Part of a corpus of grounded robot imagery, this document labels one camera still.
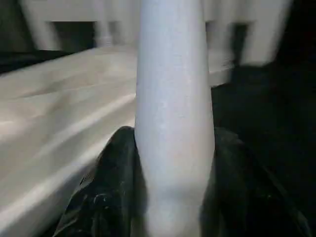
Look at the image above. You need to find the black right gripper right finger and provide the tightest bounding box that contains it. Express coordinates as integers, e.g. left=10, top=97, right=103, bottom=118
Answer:
left=202, top=127, right=312, bottom=237

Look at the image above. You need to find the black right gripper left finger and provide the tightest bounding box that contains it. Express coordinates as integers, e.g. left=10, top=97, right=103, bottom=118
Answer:
left=58, top=125, right=149, bottom=237

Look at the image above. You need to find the white plastic table top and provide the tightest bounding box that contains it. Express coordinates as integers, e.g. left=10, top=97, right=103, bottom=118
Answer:
left=0, top=45, right=233, bottom=237

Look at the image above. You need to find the black mat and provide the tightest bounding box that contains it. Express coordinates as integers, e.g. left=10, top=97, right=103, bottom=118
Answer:
left=0, top=48, right=316, bottom=237

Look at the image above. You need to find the white cabinet with glass doors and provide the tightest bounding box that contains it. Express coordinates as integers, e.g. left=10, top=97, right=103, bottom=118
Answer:
left=20, top=0, right=292, bottom=68

